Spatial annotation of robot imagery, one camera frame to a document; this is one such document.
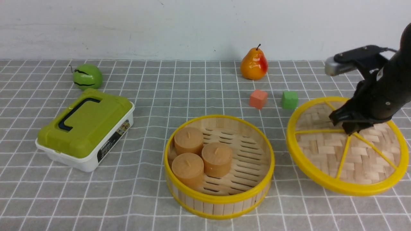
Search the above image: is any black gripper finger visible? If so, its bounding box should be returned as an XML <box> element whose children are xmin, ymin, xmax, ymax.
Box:
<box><xmin>329</xmin><ymin>107</ymin><xmax>374</xmax><ymax>135</ymax></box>

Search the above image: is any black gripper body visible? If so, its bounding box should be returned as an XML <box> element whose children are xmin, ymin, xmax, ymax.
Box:
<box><xmin>340</xmin><ymin>69</ymin><xmax>410</xmax><ymax>123</ymax></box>

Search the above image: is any yellow bamboo steamer lid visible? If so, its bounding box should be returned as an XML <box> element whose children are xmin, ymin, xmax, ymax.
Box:
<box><xmin>286</xmin><ymin>97</ymin><xmax>409</xmax><ymax>196</ymax></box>

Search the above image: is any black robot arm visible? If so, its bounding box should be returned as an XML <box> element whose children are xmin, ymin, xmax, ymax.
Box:
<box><xmin>325</xmin><ymin>25</ymin><xmax>411</xmax><ymax>135</ymax></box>

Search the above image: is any yellow bamboo steamer basket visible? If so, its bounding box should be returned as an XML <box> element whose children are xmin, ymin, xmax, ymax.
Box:
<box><xmin>164</xmin><ymin>115</ymin><xmax>275</xmax><ymax>220</ymax></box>

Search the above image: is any green foam cube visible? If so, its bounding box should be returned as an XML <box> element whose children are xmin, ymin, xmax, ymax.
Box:
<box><xmin>281</xmin><ymin>91</ymin><xmax>299</xmax><ymax>110</ymax></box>

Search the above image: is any orange foam cube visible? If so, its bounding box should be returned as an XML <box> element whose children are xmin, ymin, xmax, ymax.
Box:
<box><xmin>249</xmin><ymin>89</ymin><xmax>268</xmax><ymax>110</ymax></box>

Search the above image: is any orange toy pear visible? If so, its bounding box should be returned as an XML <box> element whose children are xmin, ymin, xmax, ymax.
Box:
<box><xmin>240</xmin><ymin>44</ymin><xmax>268</xmax><ymax>81</ymax></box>

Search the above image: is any brown toy cake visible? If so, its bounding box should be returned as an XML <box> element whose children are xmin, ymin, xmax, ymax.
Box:
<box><xmin>201</xmin><ymin>142</ymin><xmax>233</xmax><ymax>177</ymax></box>
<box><xmin>174</xmin><ymin>127</ymin><xmax>204</xmax><ymax>156</ymax></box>
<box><xmin>171</xmin><ymin>153</ymin><xmax>204</xmax><ymax>190</ymax></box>

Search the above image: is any grey checked tablecloth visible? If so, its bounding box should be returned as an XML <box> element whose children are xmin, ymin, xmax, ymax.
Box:
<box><xmin>0</xmin><ymin>59</ymin><xmax>410</xmax><ymax>231</ymax></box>

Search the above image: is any green toy apple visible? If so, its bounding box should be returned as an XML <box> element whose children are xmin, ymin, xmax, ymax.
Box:
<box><xmin>70</xmin><ymin>63</ymin><xmax>103</xmax><ymax>91</ymax></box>

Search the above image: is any green lidded plastic box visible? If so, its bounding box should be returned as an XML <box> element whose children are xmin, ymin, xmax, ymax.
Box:
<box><xmin>35</xmin><ymin>88</ymin><xmax>135</xmax><ymax>172</ymax></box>

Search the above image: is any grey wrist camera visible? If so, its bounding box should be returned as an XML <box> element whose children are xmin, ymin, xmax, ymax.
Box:
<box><xmin>324</xmin><ymin>45</ymin><xmax>391</xmax><ymax>76</ymax></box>

